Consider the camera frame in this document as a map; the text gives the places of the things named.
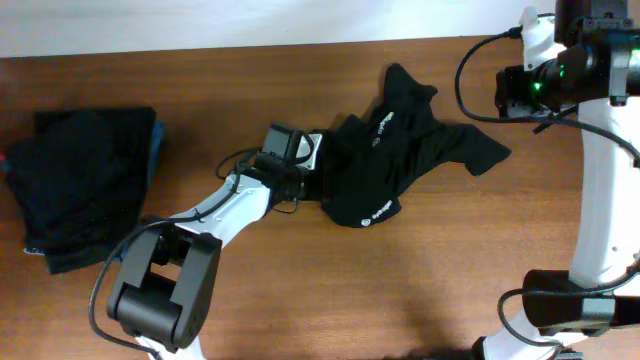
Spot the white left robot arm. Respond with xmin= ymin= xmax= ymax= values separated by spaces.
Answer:
xmin=94 ymin=125 xmax=329 ymax=359

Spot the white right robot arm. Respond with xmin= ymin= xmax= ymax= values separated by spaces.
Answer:
xmin=472 ymin=1 xmax=639 ymax=359

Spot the stack of folded dark clothes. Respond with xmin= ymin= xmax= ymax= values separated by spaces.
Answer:
xmin=1 ymin=107 xmax=164 ymax=274

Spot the black t-shirt with logo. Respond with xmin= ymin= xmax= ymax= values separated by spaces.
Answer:
xmin=321 ymin=64 xmax=511 ymax=228

